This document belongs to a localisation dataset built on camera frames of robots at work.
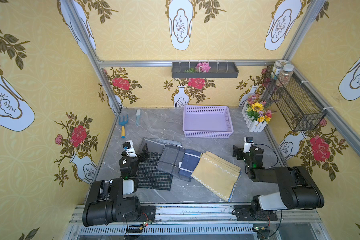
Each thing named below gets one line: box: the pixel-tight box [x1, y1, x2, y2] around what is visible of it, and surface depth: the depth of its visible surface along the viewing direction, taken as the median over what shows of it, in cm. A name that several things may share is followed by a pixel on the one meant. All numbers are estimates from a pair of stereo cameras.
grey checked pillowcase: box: [156, 143, 192, 182], surface depth 92 cm
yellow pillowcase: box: [190, 151, 241, 202], surface depth 87 cm
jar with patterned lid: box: [270, 59, 290, 80], surface depth 88 cm
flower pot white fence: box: [241, 94, 273, 133], surface depth 100 cm
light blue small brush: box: [135, 109, 141, 126], surface depth 119 cm
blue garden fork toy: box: [118, 115, 129, 139], surface depth 111 cm
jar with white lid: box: [277, 64, 294, 87], surface depth 81 cm
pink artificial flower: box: [195, 61, 211, 73], surface depth 90 cm
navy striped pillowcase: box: [179, 149, 201, 178], surface depth 92 cm
